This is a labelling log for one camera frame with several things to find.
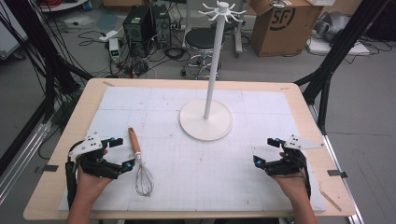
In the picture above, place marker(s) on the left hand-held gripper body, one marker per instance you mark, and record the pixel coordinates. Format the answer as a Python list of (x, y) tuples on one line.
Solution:
[(93, 166)]

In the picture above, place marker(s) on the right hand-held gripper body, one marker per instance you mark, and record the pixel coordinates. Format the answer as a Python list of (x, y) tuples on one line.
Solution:
[(289, 166)]

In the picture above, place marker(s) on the white hook rack stand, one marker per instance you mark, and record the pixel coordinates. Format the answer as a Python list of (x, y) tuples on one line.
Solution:
[(206, 121)]

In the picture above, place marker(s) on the person's left hand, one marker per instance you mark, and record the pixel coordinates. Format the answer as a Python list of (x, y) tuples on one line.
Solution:
[(90, 185)]

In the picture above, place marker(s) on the person's right hand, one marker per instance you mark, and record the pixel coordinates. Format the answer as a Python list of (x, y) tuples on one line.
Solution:
[(292, 186)]

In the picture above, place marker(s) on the black tape strip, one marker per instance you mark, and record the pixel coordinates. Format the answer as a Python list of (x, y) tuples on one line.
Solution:
[(46, 168), (336, 174)]

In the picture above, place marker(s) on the thin wooden stick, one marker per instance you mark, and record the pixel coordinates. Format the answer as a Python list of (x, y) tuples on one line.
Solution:
[(330, 200)]

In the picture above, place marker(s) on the white grid mat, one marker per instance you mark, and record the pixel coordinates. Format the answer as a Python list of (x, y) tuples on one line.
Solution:
[(199, 174)]

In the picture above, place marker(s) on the small device with green display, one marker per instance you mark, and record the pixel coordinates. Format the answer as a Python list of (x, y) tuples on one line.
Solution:
[(114, 49)]

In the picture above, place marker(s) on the white power strip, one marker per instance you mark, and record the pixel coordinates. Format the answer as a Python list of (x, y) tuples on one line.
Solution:
[(108, 35)]

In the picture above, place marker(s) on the brown cardboard box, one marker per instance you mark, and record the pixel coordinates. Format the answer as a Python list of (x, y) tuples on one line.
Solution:
[(280, 34)]

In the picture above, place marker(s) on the large black computer tower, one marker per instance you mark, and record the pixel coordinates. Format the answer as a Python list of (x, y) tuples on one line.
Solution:
[(137, 31)]

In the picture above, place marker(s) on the flat white board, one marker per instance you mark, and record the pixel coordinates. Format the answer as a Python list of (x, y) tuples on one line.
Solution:
[(339, 48)]

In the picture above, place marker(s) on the slim black computer tower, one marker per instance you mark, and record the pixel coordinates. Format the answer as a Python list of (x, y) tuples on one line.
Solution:
[(162, 26)]

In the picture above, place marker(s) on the black round stool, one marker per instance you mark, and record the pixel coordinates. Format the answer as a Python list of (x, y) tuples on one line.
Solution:
[(200, 39)]

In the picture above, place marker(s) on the grey bag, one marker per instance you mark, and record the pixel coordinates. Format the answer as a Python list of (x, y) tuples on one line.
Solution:
[(334, 25)]

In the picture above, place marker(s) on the white round table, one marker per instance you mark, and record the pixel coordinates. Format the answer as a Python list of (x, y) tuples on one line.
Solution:
[(62, 4)]

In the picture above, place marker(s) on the aluminium rail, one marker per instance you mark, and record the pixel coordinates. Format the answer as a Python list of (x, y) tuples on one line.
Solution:
[(339, 168), (21, 161)]

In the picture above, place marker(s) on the grey metal stand post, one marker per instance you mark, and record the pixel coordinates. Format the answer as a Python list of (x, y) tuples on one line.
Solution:
[(238, 37)]

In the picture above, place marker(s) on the black metal frame stand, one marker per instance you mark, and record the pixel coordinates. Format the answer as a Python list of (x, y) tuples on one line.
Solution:
[(339, 49), (34, 40)]

